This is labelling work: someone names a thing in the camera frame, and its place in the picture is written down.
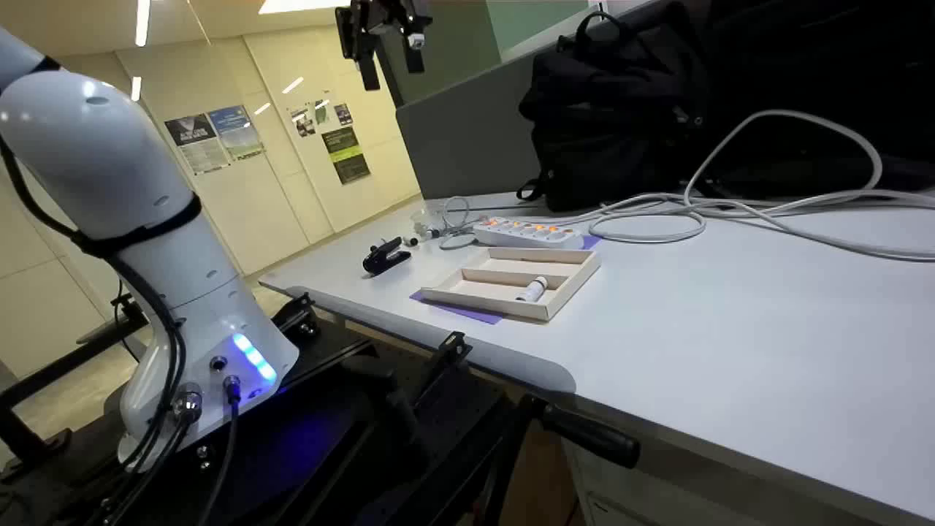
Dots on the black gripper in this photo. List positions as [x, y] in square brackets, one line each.
[367, 18]

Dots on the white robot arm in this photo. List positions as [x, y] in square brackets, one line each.
[127, 202]

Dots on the small white plug adapter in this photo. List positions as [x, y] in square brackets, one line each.
[443, 221]

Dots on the white power strip adapter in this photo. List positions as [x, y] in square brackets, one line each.
[520, 232]

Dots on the grey partition panel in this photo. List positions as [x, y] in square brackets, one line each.
[471, 138]

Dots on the black stapler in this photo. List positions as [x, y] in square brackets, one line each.
[384, 255]

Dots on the black backpack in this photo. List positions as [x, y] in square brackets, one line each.
[617, 110]

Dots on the wooden tray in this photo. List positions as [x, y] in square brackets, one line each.
[497, 275]

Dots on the white marker in tray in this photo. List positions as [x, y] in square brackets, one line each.
[532, 291]

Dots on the black robot mounting cart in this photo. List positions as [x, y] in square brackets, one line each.
[355, 440]

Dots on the green black wall poster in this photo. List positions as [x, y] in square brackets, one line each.
[346, 156]

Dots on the blue wall poster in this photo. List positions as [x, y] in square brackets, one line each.
[237, 132]

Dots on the dark wall poster left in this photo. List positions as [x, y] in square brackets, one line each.
[199, 144]

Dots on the black table clamp handle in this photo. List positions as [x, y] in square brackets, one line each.
[588, 435]

